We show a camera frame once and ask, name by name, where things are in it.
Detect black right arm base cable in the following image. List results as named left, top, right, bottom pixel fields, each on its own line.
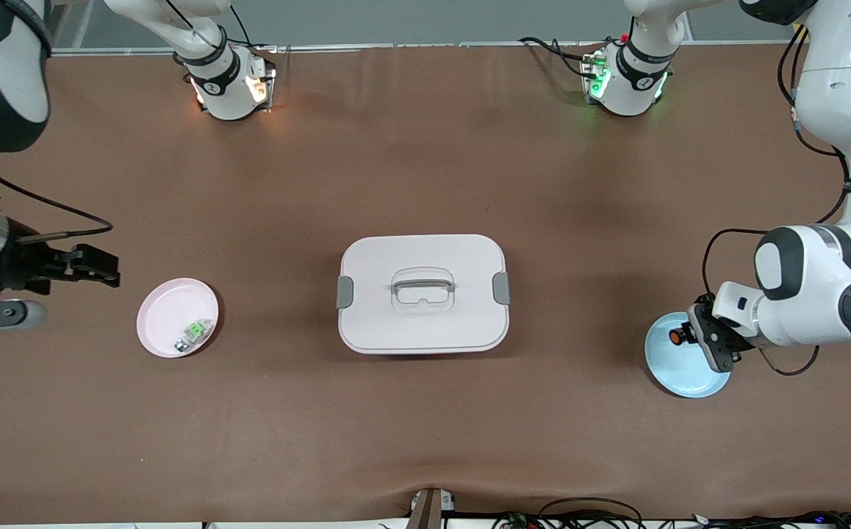
left=205, top=0, right=279, bottom=54

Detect black left arm base cables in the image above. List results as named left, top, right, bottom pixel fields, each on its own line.
left=519, top=35, right=604, bottom=78

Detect tangled black cable bundle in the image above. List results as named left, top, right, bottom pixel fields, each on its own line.
left=492, top=497, right=851, bottom=529

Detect pink round plate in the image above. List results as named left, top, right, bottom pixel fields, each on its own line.
left=136, top=278, right=220, bottom=359

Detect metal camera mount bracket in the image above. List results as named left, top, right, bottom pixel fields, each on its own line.
left=407, top=488, right=456, bottom=529

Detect light blue round plate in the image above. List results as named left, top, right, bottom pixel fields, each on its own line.
left=644, top=312, right=733, bottom=399

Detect brown table cover mat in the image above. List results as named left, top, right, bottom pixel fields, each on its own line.
left=0, top=43, right=851, bottom=526

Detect white lidded box grey latches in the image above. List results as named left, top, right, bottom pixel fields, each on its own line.
left=336, top=234, right=511, bottom=355

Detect green push-button switch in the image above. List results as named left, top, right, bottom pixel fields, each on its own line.
left=174, top=318, right=215, bottom=353

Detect silver table edge rail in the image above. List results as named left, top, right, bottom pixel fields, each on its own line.
left=51, top=38, right=801, bottom=57

